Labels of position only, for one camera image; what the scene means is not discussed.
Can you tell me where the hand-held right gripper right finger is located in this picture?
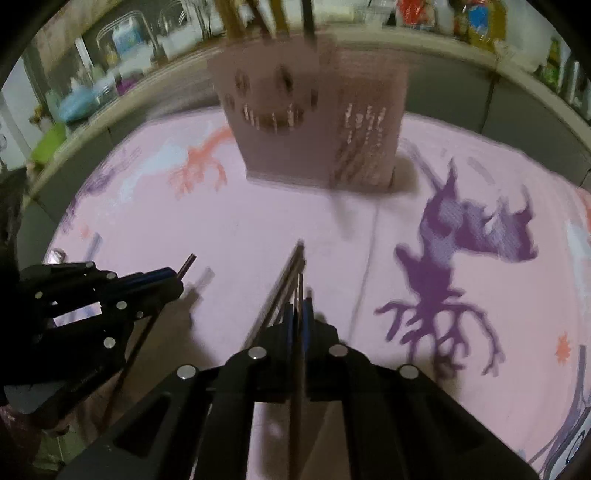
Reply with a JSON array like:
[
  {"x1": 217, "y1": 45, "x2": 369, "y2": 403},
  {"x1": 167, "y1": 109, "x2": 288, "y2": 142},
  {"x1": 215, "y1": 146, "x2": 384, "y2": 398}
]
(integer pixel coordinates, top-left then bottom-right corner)
[{"x1": 302, "y1": 300, "x2": 541, "y2": 480}]

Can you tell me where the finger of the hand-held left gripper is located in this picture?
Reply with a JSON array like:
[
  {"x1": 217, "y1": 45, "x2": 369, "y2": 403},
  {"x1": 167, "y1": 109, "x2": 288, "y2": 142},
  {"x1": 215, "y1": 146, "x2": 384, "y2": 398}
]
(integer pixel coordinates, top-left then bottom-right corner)
[
  {"x1": 21, "y1": 261, "x2": 183, "y2": 319},
  {"x1": 46, "y1": 286, "x2": 183, "y2": 356}
]

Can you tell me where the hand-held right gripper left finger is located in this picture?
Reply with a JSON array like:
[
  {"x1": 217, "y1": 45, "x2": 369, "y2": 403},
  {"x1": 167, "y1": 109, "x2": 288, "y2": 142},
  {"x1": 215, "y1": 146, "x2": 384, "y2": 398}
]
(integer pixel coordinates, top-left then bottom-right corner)
[{"x1": 55, "y1": 302, "x2": 296, "y2": 480}]

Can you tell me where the pink smiley chopstick holder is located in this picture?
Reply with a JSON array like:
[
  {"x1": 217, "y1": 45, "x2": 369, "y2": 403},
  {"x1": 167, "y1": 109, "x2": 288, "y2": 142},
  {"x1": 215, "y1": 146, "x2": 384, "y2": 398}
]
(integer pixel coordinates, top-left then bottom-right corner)
[{"x1": 208, "y1": 34, "x2": 409, "y2": 190}]

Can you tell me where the bundle of wooden chopsticks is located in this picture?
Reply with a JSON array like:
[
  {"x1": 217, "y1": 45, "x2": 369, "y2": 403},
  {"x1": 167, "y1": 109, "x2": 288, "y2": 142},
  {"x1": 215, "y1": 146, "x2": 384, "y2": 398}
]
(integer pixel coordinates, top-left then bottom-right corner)
[{"x1": 215, "y1": 0, "x2": 291, "y2": 44}]

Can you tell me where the pink printed cloth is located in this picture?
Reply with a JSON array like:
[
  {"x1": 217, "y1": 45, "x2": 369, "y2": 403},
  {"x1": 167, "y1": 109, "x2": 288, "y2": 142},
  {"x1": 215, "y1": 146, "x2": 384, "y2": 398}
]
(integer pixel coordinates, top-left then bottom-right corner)
[{"x1": 44, "y1": 106, "x2": 591, "y2": 480}]

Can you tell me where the green plastic basin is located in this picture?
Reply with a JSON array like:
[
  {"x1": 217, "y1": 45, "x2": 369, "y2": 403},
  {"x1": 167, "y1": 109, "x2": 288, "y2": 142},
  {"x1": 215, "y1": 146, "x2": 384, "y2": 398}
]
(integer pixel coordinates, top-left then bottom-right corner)
[{"x1": 30, "y1": 122, "x2": 68, "y2": 163}]

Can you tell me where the light blue plastic bucket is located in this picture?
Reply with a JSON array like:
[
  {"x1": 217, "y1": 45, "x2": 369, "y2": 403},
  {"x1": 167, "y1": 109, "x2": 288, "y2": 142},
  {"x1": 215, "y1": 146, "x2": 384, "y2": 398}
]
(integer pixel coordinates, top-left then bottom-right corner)
[{"x1": 58, "y1": 88, "x2": 100, "y2": 123}]

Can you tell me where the blue and white detergent jug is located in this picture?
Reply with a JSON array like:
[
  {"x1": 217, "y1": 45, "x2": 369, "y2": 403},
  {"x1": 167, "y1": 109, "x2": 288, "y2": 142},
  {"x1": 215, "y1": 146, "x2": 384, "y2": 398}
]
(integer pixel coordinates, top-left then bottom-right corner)
[{"x1": 111, "y1": 25, "x2": 154, "y2": 62}]

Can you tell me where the red packet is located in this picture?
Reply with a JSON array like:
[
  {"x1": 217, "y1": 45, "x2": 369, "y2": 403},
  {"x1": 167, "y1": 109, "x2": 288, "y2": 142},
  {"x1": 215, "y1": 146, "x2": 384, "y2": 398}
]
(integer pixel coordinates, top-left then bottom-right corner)
[{"x1": 396, "y1": 0, "x2": 435, "y2": 29}]

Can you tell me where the yellow cooking oil bottle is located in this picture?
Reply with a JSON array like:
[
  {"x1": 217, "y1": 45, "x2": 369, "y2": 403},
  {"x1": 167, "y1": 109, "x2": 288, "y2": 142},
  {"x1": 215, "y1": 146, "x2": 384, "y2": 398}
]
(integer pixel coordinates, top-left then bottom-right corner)
[{"x1": 465, "y1": 0, "x2": 505, "y2": 48}]

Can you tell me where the steel thermos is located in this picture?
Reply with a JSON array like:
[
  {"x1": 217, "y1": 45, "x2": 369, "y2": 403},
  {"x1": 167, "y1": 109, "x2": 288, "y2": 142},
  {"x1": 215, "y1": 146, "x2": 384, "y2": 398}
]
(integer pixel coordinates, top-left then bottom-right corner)
[{"x1": 567, "y1": 60, "x2": 588, "y2": 108}]

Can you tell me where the green glass bottle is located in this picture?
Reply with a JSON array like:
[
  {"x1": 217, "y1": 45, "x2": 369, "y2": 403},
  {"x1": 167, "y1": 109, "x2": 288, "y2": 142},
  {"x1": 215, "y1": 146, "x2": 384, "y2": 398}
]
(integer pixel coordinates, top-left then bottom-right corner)
[{"x1": 546, "y1": 39, "x2": 563, "y2": 78}]

